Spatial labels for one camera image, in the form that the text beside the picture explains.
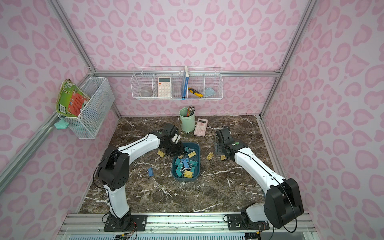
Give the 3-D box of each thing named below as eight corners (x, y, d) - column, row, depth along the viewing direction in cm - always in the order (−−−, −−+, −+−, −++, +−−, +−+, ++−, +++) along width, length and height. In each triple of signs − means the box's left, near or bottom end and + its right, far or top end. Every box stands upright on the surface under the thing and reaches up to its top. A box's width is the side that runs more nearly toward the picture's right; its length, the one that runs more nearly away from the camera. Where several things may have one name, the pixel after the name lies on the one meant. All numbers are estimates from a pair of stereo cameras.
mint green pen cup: (177, 126, 116) (175, 112, 104) (185, 120, 120) (184, 105, 109) (188, 134, 111) (187, 120, 99) (196, 127, 115) (196, 113, 104)
